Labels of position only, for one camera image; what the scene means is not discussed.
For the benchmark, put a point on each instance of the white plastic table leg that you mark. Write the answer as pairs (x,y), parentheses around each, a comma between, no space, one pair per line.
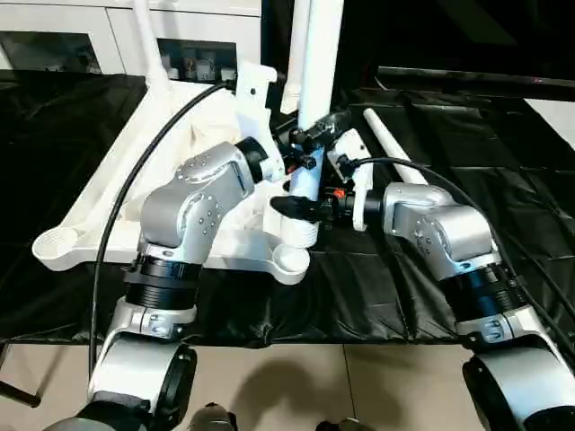
(153,58)
(391,143)
(294,67)
(319,67)

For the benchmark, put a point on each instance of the white plastic stool seat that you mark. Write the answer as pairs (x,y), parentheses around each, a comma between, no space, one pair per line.
(242,256)

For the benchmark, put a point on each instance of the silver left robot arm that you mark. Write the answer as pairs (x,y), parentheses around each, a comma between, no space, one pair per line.
(179,211)

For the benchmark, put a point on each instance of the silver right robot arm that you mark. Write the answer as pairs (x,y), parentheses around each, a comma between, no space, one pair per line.
(449,233)

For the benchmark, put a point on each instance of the small white cup in cabinet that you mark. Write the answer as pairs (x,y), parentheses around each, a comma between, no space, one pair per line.
(228,75)

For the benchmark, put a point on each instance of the black work mat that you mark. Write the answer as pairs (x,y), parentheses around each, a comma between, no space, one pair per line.
(404,292)

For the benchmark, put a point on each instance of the dark rounded object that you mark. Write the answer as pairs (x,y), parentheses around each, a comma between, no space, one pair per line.
(213,417)
(338,425)

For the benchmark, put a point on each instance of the white flat sheet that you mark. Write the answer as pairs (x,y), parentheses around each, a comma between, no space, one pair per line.
(557,121)

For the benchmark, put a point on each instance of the white cabinet with glass doors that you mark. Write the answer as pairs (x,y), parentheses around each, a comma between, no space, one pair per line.
(54,18)

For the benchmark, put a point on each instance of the black tripod stand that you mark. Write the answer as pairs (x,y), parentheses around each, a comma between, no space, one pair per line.
(18,395)

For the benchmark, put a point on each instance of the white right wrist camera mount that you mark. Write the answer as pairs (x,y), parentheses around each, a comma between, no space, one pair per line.
(361,206)

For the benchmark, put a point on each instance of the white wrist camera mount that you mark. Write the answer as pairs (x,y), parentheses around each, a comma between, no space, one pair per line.
(361,206)
(251,112)

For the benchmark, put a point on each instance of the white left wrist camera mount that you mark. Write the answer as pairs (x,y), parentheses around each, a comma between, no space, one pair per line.
(251,112)

